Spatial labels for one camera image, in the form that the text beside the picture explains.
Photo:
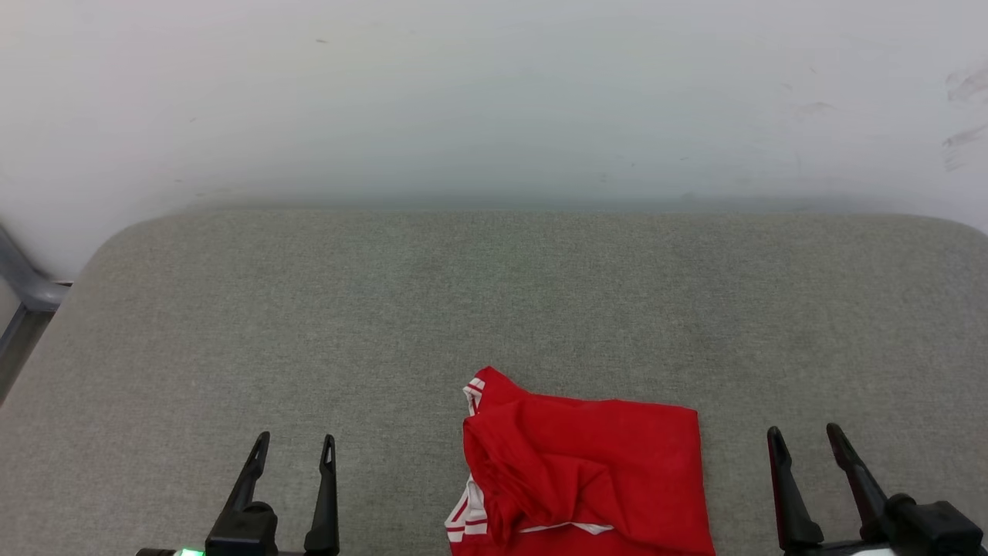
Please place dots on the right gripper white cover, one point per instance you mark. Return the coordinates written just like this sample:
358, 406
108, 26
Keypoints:
849, 550

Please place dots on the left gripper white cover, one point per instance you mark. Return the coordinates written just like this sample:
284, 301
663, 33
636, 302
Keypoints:
166, 552

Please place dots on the red and white jersey shirt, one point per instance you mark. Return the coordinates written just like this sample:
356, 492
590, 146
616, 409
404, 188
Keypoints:
587, 471

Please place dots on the grey fabric sofa cushion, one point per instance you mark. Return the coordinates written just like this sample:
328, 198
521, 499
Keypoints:
463, 309

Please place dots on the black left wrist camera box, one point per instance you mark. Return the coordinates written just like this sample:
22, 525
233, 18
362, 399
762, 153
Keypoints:
243, 533

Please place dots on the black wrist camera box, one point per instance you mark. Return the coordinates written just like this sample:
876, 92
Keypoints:
243, 533
934, 529

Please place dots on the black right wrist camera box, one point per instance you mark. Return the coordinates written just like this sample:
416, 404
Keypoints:
934, 529

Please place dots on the grey metal frame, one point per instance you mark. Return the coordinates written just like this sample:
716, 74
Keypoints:
23, 289

